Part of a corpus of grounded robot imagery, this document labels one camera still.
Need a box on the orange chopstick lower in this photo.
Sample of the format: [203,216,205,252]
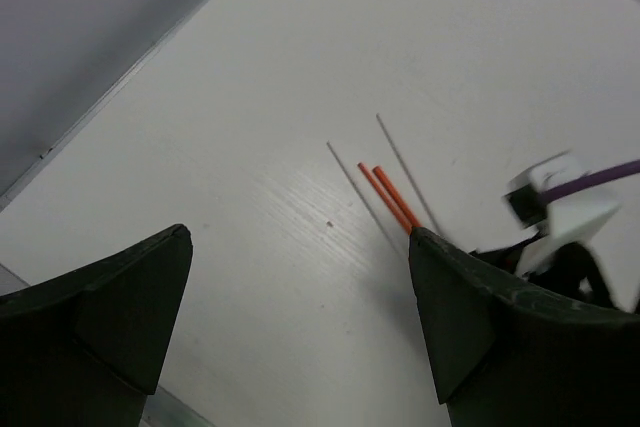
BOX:
[357,162,412,235]

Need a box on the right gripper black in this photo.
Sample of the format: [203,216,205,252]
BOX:
[470,241,619,310]

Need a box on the orange chopstick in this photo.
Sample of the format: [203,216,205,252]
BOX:
[373,166,422,234]
[357,162,412,235]

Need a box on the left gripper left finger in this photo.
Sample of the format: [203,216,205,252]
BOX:
[1,224,193,426]

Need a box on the orange chopstick upper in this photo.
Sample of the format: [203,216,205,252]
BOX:
[373,166,422,234]

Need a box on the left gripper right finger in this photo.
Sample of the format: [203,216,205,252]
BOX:
[409,228,639,426]

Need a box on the white chopstick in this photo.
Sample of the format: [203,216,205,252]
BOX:
[326,141,399,252]
[376,113,446,237]

